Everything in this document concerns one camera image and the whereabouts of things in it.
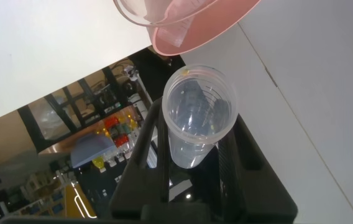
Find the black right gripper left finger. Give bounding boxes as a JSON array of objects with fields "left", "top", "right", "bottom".
[{"left": 109, "top": 96, "right": 172, "bottom": 216}]

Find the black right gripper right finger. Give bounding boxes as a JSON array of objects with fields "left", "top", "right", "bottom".
[{"left": 216, "top": 113, "right": 299, "bottom": 223}]

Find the test tube with yellow pigment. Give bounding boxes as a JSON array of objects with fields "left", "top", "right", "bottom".
[{"left": 161, "top": 63, "right": 239, "bottom": 170}]

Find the test tube with red pigment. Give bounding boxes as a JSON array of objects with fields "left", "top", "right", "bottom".
[{"left": 155, "top": 0, "right": 203, "bottom": 48}]

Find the clear glass beaker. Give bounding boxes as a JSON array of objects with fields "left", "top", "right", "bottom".
[{"left": 112, "top": 0, "right": 220, "bottom": 28}]

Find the small yellow bottle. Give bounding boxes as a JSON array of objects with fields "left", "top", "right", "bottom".
[{"left": 91, "top": 156, "right": 106, "bottom": 171}]

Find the red boxes cluster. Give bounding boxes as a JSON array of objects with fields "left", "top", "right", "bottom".
[{"left": 103, "top": 116, "right": 131, "bottom": 148}]

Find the lavender plastic lid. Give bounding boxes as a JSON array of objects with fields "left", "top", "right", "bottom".
[{"left": 70, "top": 133, "right": 117, "bottom": 169}]

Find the pink bowl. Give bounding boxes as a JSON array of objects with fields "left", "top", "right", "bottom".
[{"left": 150, "top": 0, "right": 262, "bottom": 57}]

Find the black metal shelf frame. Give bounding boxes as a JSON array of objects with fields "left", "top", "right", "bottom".
[{"left": 17, "top": 63, "right": 152, "bottom": 154}]

